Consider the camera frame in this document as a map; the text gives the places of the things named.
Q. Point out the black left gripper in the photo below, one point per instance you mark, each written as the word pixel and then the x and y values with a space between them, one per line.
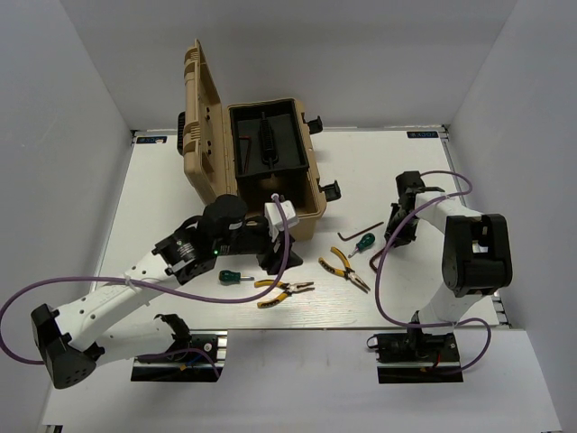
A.
pixel 270 259

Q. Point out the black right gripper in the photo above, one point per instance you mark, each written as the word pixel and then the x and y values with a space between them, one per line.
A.
pixel 392 228

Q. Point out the dark hex key small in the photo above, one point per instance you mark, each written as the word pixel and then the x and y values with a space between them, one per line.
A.
pixel 346 238

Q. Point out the green stubby screwdriver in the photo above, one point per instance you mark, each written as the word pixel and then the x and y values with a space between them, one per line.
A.
pixel 366 241
pixel 231 277

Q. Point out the dark hex key large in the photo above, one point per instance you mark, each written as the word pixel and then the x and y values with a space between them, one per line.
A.
pixel 374 261

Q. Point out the tan plastic toolbox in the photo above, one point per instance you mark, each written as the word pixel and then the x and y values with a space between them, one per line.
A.
pixel 206 145

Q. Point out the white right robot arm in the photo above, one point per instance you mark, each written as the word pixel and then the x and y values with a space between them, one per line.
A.
pixel 476 259

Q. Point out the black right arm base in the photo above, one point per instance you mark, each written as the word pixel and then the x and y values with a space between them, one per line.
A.
pixel 412 357

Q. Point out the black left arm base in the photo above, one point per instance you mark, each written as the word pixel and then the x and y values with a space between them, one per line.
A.
pixel 201 359

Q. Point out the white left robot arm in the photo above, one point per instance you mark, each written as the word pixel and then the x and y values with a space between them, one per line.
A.
pixel 76 338

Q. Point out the yellow pliers centre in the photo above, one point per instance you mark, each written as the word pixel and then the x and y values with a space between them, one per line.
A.
pixel 287 290

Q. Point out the yellow pliers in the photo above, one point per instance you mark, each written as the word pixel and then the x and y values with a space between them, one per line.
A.
pixel 346 272
pixel 287 290

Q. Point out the yellow pliers right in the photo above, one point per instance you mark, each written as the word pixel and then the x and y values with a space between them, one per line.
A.
pixel 346 272

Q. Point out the black toolbox inner tray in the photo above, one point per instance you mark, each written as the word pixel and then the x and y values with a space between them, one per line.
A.
pixel 277 142

